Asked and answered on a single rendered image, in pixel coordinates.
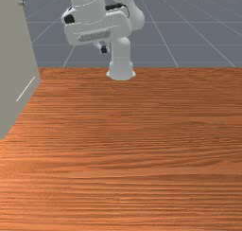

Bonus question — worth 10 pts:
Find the pale cabinet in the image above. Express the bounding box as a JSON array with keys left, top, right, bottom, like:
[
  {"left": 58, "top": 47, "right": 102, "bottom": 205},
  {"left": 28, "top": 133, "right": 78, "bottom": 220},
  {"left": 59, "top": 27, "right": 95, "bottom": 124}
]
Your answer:
[{"left": 0, "top": 0, "right": 43, "bottom": 141}]

